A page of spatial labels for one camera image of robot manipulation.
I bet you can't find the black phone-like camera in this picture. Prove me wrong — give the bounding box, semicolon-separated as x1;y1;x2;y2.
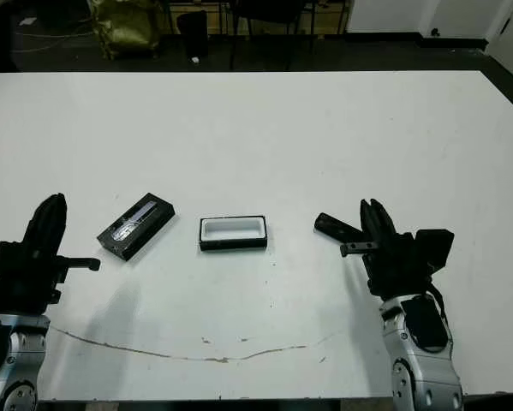
313;212;364;246

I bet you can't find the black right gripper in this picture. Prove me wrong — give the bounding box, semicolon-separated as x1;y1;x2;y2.
340;198;437;301

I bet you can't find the thin white cable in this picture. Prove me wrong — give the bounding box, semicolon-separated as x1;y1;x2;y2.
15;23;98;44

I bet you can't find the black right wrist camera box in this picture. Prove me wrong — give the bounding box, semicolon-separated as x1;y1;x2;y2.
414;229;456;273

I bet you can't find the black waste bin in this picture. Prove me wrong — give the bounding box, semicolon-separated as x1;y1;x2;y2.
176;10;209;61

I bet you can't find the black box lid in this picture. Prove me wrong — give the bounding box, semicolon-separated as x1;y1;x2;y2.
96;192;176;262

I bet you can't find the black box with white insert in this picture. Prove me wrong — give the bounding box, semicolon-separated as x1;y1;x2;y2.
198;214;269;253

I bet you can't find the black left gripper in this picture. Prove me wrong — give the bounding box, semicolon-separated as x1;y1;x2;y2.
0;193;101;316

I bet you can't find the black office chair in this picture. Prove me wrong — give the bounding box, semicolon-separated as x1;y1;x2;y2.
230;0;317;72

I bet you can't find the yellow-green plastic bag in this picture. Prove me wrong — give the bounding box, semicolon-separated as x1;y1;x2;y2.
92;0;163;61

